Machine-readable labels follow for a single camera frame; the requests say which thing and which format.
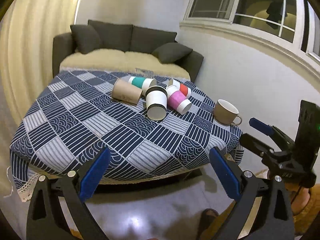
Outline left dark grey cushion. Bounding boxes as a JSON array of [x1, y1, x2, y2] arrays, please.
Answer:
[[70, 24, 103, 54]]

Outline black and white paper cup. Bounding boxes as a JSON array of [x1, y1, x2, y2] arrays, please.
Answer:
[[145, 86, 168, 121]]

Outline right forearm brown fleece sleeve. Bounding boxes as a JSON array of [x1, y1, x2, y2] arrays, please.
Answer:
[[285, 182, 319, 236]]

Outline right dark grey cushion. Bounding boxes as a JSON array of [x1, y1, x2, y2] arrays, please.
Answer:
[[151, 42, 193, 64]]

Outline dark grey cushion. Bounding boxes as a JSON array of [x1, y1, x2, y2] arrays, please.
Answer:
[[70, 24, 103, 54], [151, 42, 193, 64]]

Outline pink and white paper cup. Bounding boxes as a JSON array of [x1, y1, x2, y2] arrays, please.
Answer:
[[166, 85, 192, 115]]

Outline dark grey sofa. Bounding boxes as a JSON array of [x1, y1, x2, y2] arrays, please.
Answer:
[[52, 20, 204, 82]]

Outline clear drinking glass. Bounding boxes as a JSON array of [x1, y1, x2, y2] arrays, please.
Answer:
[[136, 68, 154, 78]]

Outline person's foot in sandal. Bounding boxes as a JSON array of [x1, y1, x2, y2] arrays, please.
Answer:
[[196, 209, 220, 239]]

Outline beige ceramic mug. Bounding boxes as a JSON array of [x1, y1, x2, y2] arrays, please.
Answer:
[[213, 99, 242, 126]]

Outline cream curtain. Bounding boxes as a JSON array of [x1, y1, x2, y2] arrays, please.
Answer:
[[1, 0, 81, 124]]

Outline white framed window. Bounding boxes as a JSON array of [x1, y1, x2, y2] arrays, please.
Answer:
[[180, 0, 319, 77]]

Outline brown kraft paper cup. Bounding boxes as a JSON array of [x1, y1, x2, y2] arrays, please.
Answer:
[[111, 79, 142, 105]]

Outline blue patterned tablecloth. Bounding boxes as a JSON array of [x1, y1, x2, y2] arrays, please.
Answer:
[[10, 70, 244, 202]]

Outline red and white paper cup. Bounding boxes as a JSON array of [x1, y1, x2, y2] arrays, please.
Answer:
[[167, 79, 191, 98]]

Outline teal and white paper cup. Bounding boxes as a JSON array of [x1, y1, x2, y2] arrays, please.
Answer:
[[129, 76, 157, 96]]

